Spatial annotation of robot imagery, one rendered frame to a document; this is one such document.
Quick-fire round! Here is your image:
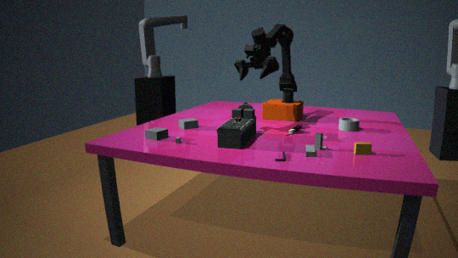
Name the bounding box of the yellow block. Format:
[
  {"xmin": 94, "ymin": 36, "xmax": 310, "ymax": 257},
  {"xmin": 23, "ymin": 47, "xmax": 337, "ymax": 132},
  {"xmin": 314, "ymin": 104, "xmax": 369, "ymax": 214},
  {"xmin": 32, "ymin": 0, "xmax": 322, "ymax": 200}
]
[{"xmin": 354, "ymin": 143, "xmax": 372, "ymax": 155}]

